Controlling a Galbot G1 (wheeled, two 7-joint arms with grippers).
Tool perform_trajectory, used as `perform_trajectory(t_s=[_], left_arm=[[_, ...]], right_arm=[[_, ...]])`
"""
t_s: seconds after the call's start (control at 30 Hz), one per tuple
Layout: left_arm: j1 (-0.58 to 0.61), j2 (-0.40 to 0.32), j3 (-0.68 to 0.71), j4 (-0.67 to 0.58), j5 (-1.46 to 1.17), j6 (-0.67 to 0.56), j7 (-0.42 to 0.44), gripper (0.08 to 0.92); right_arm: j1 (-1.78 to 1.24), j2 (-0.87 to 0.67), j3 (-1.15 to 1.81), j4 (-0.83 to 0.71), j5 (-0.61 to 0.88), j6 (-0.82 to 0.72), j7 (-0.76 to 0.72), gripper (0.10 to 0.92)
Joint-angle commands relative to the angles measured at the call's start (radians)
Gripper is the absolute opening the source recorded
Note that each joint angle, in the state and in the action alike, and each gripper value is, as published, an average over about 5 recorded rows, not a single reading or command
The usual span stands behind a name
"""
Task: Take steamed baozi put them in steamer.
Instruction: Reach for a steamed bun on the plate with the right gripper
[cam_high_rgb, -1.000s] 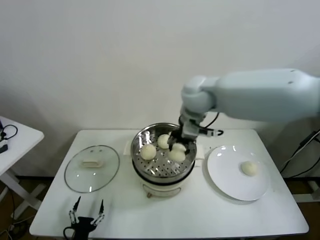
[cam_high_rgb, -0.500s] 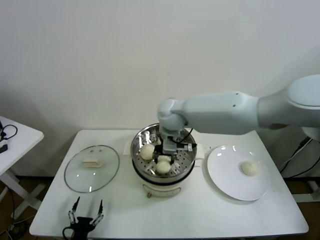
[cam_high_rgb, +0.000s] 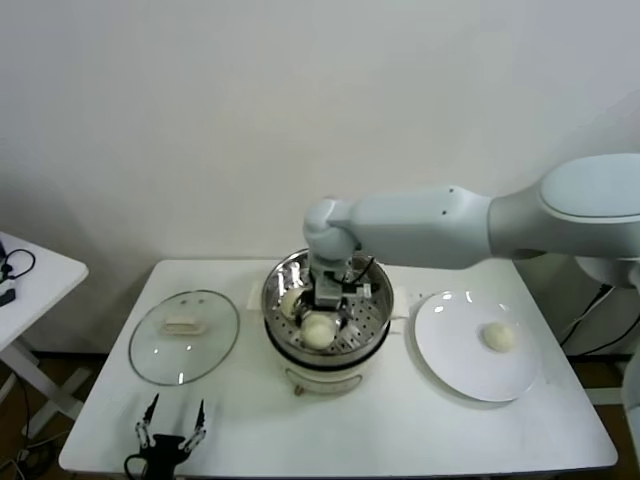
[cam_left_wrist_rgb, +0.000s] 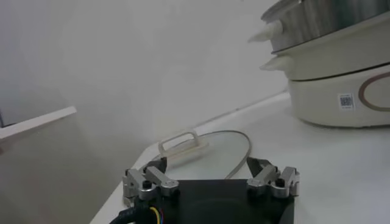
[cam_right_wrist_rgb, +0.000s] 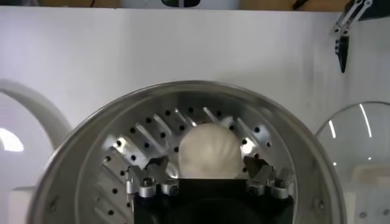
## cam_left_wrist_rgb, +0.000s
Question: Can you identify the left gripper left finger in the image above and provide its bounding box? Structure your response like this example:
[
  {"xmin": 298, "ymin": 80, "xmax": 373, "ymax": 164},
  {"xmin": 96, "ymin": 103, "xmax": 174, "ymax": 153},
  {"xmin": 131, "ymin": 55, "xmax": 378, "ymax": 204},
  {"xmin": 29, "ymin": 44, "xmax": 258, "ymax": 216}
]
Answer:
[{"xmin": 122, "ymin": 156, "xmax": 180, "ymax": 208}]

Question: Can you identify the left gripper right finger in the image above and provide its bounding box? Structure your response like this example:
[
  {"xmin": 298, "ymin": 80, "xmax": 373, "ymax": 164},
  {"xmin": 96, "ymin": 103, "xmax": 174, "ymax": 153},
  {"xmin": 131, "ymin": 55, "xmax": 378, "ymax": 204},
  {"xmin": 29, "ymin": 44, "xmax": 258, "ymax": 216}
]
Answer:
[{"xmin": 246, "ymin": 156, "xmax": 300, "ymax": 199}]

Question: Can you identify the stainless steel steamer basket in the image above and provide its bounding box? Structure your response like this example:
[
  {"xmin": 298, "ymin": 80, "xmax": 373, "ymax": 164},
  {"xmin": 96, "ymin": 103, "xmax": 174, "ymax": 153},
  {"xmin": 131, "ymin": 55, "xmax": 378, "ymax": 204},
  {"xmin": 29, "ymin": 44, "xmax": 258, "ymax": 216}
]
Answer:
[{"xmin": 248, "ymin": 0, "xmax": 390, "ymax": 55}]

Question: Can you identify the white electric cooker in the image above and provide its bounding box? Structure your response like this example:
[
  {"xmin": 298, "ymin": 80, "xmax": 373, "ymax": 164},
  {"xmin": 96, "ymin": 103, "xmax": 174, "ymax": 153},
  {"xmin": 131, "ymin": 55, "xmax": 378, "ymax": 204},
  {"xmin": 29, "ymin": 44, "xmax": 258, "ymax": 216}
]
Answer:
[{"xmin": 259, "ymin": 12, "xmax": 390, "ymax": 128}]

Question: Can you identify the white folding side table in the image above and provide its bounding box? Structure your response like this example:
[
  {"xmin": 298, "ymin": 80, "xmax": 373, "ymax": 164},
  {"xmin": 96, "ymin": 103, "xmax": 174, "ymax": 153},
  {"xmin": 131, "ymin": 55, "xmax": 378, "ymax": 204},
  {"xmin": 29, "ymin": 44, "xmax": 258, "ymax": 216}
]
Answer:
[{"xmin": 0, "ymin": 105, "xmax": 77, "ymax": 141}]

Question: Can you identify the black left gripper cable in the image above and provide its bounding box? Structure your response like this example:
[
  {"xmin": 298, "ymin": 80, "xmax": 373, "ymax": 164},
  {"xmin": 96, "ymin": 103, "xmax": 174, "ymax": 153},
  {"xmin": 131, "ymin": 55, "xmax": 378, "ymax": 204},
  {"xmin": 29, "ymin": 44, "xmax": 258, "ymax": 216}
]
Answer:
[{"xmin": 108, "ymin": 206, "xmax": 165, "ymax": 224}]

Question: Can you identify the glass lid with cream handle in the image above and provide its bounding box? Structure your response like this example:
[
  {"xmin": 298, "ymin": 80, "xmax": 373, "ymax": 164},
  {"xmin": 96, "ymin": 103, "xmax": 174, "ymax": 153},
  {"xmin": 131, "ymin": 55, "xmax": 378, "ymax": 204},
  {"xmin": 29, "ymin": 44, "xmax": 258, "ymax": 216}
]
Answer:
[{"xmin": 143, "ymin": 129, "xmax": 253, "ymax": 181}]

